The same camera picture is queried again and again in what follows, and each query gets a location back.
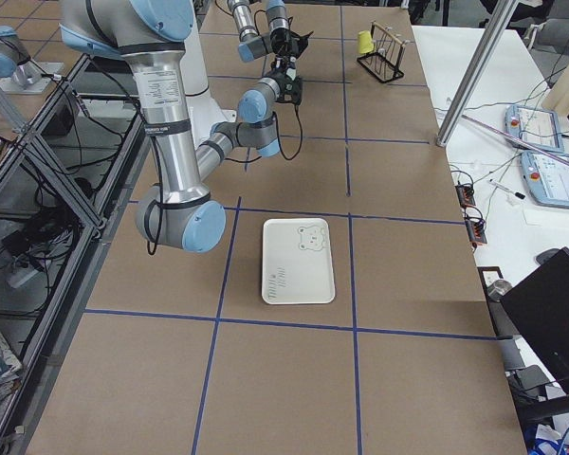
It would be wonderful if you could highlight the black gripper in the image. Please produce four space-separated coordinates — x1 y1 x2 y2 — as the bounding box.
270 27 299 70
267 71 303 105

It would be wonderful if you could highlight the green cup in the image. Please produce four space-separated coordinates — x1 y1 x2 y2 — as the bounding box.
285 68 297 80

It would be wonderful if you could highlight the yellow cup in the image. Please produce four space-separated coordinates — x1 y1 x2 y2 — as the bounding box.
357 30 375 55

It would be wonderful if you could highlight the cream bear tray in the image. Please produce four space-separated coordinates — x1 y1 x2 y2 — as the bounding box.
261 218 336 305

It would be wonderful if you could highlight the small metal cup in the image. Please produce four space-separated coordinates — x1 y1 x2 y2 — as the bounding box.
486 279 513 302

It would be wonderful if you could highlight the orange power connector far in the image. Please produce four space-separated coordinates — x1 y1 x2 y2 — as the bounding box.
455 184 475 208

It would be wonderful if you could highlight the orange power connector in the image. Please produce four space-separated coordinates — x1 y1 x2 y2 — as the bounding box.
455 184 475 208
465 218 487 246

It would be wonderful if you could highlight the orange power connector near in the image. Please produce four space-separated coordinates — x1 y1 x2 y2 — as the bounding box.
465 218 487 246

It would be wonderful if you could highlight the upper teach pendant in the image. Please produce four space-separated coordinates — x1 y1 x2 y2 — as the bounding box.
505 104 564 153

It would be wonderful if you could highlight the teach pendant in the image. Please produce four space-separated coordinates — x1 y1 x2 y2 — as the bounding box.
505 104 564 153
521 151 569 209

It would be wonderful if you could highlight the black marker pen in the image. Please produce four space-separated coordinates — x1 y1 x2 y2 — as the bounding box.
488 179 526 200

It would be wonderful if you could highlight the lower teach pendant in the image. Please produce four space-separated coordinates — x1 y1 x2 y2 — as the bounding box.
521 151 569 209

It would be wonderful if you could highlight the black computer mouse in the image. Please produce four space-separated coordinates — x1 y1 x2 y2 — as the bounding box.
535 248 560 264

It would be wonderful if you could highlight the black laptop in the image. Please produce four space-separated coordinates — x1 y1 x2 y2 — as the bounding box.
501 247 569 394

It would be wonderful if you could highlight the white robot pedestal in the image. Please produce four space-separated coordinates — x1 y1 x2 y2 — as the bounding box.
180 1 237 146

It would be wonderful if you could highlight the black wire cup rack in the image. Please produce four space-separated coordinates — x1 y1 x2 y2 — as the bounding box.
357 21 413 83

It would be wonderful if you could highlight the aluminium frame post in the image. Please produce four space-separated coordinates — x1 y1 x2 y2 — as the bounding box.
436 0 519 147

